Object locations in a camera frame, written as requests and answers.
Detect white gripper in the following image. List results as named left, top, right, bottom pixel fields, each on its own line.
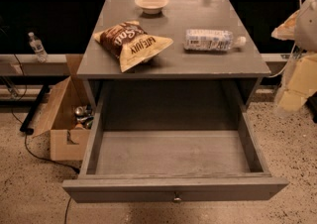
left=271, top=0, right=317, bottom=112

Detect clear blue plastic bottle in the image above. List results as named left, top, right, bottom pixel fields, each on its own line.
left=184, top=29, right=247, bottom=52

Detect grey open top drawer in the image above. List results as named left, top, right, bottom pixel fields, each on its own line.
left=61, top=79, right=289, bottom=204

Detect small metal drawer knob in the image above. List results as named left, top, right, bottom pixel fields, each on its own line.
left=173, top=193, right=182, bottom=203

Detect clear water bottle on ledge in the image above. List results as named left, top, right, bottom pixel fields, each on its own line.
left=28, top=32, right=48, bottom=62

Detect grey wooden cabinet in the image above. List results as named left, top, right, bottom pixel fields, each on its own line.
left=77, top=0, right=270, bottom=114

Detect cream ceramic bowl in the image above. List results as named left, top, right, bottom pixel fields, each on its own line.
left=135, top=0, right=169, bottom=15

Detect brown and cream chip bag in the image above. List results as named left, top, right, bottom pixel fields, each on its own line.
left=93, top=21, right=173, bottom=72

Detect crushed metal cans in box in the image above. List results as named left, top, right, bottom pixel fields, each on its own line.
left=74, top=104, right=94, bottom=130

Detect open cardboard box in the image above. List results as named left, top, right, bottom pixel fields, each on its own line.
left=32, top=54, right=96, bottom=162

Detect black metal stand leg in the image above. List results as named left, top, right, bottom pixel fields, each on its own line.
left=20, top=84, right=50, bottom=135

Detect white cable at right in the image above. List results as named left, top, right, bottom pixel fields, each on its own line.
left=267, top=0, right=304, bottom=79

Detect black floor cable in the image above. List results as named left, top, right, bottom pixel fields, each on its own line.
left=0, top=26, right=81, bottom=224

